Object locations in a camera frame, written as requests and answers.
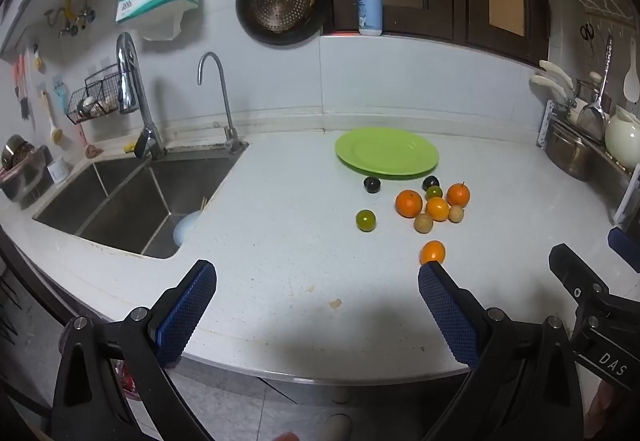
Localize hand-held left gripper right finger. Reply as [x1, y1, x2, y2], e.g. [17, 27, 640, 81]
[418, 261, 584, 441]

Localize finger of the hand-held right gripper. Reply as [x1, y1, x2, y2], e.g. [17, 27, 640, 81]
[608, 226, 640, 265]
[548, 243, 611, 317]

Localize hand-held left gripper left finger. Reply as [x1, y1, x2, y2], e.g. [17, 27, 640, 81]
[50, 260, 217, 441]

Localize orange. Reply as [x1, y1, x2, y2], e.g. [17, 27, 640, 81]
[420, 240, 446, 266]
[426, 197, 450, 222]
[395, 189, 424, 218]
[446, 182, 471, 208]

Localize green plate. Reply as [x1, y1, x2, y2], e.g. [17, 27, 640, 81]
[334, 127, 440, 180]

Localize person's right forearm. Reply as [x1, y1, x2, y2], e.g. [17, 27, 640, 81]
[587, 371, 623, 441]

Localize steel dish rack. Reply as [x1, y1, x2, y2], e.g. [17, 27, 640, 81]
[542, 113, 640, 227]

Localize white bowl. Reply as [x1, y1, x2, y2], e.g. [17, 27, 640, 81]
[172, 212, 202, 247]

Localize steel pot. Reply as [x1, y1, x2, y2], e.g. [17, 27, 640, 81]
[543, 118, 601, 182]

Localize white ceramic pitcher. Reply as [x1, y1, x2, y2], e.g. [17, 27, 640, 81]
[604, 105, 640, 169]

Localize steel kitchen sink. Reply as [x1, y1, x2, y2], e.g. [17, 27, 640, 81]
[32, 141, 249, 260]

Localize steel ladle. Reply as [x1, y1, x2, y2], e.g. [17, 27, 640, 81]
[578, 35, 615, 144]

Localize white knife holder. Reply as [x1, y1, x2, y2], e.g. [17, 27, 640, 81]
[539, 100, 558, 149]

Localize person's shoe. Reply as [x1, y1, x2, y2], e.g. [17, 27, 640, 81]
[320, 413, 353, 441]

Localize white spoon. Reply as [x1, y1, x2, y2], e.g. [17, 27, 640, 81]
[622, 55, 640, 103]

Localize white cup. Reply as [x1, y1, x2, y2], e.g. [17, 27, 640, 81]
[47, 157, 69, 184]

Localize thin gooseneck faucet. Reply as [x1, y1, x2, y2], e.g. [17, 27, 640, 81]
[197, 52, 249, 155]

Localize wooden dish brush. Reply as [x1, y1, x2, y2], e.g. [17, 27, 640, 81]
[40, 90, 64, 144]

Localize large chrome faucet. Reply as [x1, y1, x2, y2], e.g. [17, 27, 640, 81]
[116, 32, 166, 160]

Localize pink hanging brush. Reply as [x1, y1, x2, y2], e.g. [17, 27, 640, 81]
[12, 53, 31, 119]

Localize white pump soap bottle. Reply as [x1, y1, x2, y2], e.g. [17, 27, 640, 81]
[357, 0, 384, 37]

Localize hanging metal utensils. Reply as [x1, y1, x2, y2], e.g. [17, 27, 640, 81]
[44, 0, 98, 39]

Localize white handled knife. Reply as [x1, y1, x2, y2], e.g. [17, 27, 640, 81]
[530, 74, 568, 102]
[539, 60, 575, 86]

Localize black wire basket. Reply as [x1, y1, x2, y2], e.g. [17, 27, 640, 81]
[66, 65, 132, 124]

